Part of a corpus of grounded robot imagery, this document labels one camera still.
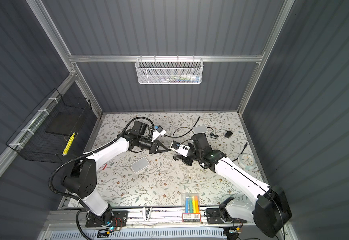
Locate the white perforated cable tray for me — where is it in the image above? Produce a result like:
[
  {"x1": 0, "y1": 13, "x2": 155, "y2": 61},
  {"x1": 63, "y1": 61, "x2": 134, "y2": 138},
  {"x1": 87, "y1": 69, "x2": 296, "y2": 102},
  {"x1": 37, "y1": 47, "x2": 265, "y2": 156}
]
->
[{"x1": 49, "y1": 227, "x2": 227, "y2": 240}]

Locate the box of coloured markers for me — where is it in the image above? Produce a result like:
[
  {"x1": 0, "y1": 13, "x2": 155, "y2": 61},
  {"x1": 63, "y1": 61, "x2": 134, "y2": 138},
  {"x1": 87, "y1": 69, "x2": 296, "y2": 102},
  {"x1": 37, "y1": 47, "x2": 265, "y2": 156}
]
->
[{"x1": 182, "y1": 193, "x2": 201, "y2": 223}]

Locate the black pad in basket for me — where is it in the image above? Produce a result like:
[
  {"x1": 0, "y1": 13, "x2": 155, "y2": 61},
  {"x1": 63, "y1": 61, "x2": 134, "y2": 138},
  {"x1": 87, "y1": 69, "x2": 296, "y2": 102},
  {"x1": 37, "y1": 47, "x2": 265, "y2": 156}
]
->
[{"x1": 45, "y1": 112, "x2": 79, "y2": 136}]

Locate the black power adapter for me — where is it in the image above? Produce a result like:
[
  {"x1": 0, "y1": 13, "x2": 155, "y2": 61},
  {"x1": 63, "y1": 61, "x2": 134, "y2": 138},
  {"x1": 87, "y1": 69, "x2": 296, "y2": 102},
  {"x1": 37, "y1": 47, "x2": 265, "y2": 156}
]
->
[{"x1": 224, "y1": 131, "x2": 233, "y2": 138}]

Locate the floral table mat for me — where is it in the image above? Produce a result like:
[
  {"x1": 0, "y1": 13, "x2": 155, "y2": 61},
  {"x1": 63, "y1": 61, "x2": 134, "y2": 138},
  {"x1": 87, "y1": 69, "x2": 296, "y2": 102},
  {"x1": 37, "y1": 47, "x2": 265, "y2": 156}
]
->
[{"x1": 97, "y1": 112, "x2": 252, "y2": 207}]

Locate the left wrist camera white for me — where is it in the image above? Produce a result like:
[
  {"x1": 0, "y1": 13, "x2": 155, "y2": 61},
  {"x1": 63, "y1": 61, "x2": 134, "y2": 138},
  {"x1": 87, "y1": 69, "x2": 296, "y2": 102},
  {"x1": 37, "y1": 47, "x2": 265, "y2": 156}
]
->
[{"x1": 151, "y1": 126, "x2": 166, "y2": 142}]

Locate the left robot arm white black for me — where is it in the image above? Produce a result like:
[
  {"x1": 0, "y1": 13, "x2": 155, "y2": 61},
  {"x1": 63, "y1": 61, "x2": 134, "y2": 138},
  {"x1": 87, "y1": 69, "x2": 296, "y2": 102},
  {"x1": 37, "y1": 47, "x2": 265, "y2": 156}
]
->
[{"x1": 61, "y1": 118, "x2": 169, "y2": 217}]

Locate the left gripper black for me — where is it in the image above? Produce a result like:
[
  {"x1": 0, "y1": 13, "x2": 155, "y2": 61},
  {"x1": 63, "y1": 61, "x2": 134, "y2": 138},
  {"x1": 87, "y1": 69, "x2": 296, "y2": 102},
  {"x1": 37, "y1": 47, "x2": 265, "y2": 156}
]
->
[{"x1": 138, "y1": 137, "x2": 169, "y2": 156}]

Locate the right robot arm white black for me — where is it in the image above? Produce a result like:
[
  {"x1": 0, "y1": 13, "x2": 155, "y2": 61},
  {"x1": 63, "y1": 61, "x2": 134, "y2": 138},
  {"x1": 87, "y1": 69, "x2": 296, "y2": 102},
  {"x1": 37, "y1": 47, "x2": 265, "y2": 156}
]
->
[{"x1": 170, "y1": 134, "x2": 292, "y2": 238}]

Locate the black corrugated cable conduit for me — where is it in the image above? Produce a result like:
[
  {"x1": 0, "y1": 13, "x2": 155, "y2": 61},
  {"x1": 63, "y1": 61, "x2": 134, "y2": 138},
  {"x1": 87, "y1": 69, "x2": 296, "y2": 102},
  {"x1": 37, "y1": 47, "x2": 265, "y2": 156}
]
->
[{"x1": 47, "y1": 116, "x2": 155, "y2": 240}]

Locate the white wire mesh basket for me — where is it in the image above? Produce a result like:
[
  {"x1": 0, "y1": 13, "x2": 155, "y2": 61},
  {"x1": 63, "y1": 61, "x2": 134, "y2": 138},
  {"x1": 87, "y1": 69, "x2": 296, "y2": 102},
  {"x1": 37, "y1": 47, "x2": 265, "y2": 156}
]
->
[{"x1": 135, "y1": 59, "x2": 204, "y2": 85}]

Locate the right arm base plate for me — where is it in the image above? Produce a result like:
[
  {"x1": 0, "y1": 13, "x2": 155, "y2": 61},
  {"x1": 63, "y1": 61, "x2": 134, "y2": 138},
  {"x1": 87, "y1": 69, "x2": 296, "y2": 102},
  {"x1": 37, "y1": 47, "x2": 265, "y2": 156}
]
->
[{"x1": 203, "y1": 208, "x2": 248, "y2": 225}]

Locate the red white small card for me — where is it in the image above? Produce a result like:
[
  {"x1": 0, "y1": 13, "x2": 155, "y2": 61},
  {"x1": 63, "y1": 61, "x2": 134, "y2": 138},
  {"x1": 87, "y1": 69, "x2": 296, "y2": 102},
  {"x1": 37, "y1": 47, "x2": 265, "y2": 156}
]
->
[{"x1": 99, "y1": 164, "x2": 107, "y2": 170}]

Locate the black wire basket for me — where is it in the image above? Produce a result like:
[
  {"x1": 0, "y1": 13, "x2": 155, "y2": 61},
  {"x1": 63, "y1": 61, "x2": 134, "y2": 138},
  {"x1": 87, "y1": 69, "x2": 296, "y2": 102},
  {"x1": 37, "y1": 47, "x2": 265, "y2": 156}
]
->
[{"x1": 6, "y1": 94, "x2": 96, "y2": 164}]

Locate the white round clock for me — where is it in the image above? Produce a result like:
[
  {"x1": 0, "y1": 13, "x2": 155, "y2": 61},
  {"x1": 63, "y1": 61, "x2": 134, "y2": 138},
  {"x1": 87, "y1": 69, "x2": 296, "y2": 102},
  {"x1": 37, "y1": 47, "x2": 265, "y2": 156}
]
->
[{"x1": 238, "y1": 153, "x2": 256, "y2": 170}]

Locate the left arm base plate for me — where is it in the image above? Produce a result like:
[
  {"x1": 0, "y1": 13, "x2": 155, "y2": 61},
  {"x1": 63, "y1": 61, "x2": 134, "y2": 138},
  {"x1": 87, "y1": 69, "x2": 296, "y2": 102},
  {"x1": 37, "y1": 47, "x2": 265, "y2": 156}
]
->
[{"x1": 85, "y1": 211, "x2": 128, "y2": 228}]

